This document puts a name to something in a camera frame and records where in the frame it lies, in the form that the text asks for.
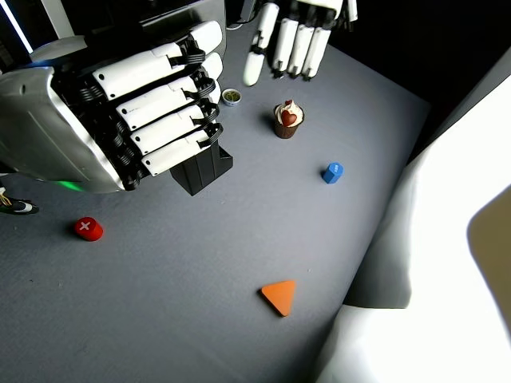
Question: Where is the white bowl of green soup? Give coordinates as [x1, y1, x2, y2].
[221, 88, 243, 108]

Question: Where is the white backdrop sheet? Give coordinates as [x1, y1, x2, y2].
[315, 51, 511, 383]

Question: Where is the toy cupcake with cream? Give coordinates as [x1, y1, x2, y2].
[272, 98, 306, 140]

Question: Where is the beige board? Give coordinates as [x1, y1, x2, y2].
[465, 186, 511, 342]

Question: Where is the blue hexagonal block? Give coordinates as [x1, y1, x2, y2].
[321, 161, 345, 185]

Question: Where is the black toy brick phone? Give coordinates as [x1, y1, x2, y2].
[137, 0, 234, 197]

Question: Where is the red cylinder block white cross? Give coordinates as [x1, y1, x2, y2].
[73, 216, 105, 243]

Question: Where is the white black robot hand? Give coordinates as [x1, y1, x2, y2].
[241, 0, 358, 87]
[0, 19, 225, 195]

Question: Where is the orange triangle block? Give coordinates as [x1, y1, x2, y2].
[260, 279, 298, 318]

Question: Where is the white stand post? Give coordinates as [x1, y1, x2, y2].
[30, 0, 88, 65]

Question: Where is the grey table cloth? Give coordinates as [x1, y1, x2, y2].
[0, 23, 433, 383]

